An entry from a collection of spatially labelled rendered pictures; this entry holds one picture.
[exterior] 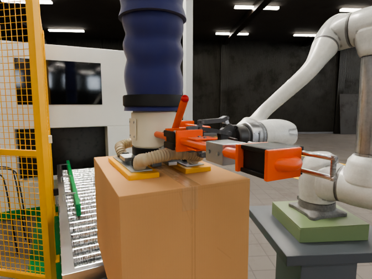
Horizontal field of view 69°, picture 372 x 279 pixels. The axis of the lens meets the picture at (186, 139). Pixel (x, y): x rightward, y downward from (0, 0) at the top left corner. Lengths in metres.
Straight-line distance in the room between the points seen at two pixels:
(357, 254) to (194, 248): 0.67
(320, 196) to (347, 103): 12.73
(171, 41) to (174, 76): 0.11
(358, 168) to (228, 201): 0.57
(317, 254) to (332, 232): 0.14
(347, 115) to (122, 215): 13.43
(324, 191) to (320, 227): 0.15
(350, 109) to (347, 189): 12.80
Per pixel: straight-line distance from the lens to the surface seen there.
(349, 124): 13.91
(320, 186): 1.29
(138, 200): 0.72
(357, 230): 1.35
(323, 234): 1.28
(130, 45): 0.96
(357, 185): 1.23
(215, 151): 0.58
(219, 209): 0.83
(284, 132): 0.92
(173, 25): 0.97
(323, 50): 1.20
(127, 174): 0.85
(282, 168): 0.45
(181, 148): 0.74
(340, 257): 1.24
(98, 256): 1.57
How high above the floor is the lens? 1.30
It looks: 7 degrees down
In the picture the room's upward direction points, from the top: straight up
